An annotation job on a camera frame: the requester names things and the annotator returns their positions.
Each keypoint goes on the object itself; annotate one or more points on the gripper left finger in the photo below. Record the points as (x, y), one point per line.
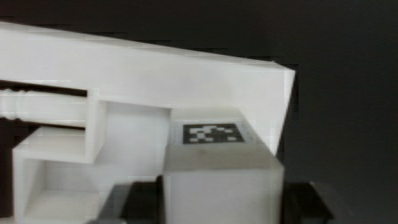
(133, 205)

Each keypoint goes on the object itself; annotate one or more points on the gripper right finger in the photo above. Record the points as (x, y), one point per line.
(313, 205)

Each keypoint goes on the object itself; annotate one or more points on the white chair leg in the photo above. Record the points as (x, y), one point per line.
(222, 173)

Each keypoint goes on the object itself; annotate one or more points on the white chair seat block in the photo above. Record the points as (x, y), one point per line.
(94, 147)

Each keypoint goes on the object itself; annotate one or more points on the white U-shaped fence frame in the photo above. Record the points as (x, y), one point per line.
(146, 74)

